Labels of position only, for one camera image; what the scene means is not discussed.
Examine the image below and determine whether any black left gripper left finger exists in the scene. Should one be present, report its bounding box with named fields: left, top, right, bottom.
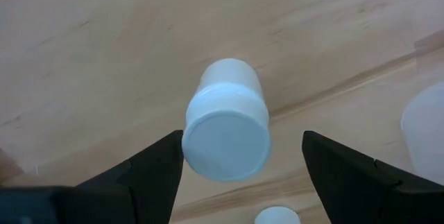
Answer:
left=74, top=130, right=185, bottom=224

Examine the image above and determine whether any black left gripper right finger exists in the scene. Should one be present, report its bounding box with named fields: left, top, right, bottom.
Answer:
left=300, top=130, right=444, bottom=224

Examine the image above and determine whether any white pill bottle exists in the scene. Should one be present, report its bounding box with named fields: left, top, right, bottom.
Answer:
left=400, top=80, right=444, bottom=185
left=254, top=205, right=302, bottom=224
left=181, top=57, right=272, bottom=183

